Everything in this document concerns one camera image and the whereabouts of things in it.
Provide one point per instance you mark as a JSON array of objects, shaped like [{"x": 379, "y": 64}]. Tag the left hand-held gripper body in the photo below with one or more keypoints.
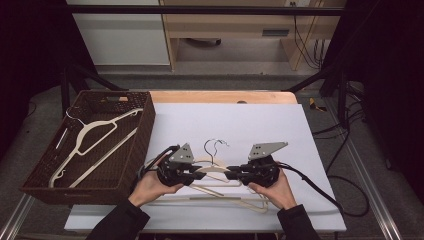
[{"x": 181, "y": 155}]

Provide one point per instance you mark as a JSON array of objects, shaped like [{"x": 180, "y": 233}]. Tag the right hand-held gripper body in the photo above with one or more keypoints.
[{"x": 263, "y": 173}]

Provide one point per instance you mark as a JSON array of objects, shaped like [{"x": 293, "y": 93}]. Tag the cream plastic clothes hanger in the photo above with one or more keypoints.
[
  {"x": 88, "y": 126},
  {"x": 213, "y": 193},
  {"x": 213, "y": 199}
]

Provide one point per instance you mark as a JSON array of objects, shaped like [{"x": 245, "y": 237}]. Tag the brown woven basket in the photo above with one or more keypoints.
[{"x": 136, "y": 146}]

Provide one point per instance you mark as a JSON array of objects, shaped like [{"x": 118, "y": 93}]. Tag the person's right hand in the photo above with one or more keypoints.
[{"x": 278, "y": 193}]

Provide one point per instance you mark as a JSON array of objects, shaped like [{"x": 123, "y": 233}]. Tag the person's left hand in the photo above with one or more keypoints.
[{"x": 150, "y": 188}]

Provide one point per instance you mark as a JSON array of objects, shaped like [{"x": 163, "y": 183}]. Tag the white table sheet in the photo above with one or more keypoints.
[{"x": 240, "y": 126}]

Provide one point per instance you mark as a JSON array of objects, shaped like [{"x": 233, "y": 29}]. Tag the yellow and black tool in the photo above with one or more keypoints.
[{"x": 315, "y": 105}]

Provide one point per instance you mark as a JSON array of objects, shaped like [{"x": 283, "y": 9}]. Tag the black metal stand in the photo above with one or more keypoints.
[{"x": 341, "y": 90}]

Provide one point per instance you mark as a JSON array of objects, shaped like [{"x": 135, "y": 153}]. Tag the white cabinet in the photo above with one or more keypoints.
[{"x": 123, "y": 36}]

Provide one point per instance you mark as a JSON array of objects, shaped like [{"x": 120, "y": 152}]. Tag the cream wooden desk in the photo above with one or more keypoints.
[{"x": 226, "y": 25}]

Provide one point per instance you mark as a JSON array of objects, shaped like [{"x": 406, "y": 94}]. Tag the dark curtain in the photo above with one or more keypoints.
[
  {"x": 393, "y": 66},
  {"x": 30, "y": 50}
]

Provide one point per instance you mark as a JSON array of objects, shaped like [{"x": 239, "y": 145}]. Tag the aluminium floor rail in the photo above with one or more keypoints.
[
  {"x": 373, "y": 186},
  {"x": 13, "y": 218}
]

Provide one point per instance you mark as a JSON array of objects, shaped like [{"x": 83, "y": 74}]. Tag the black horizontal frame bar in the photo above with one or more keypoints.
[{"x": 200, "y": 10}]

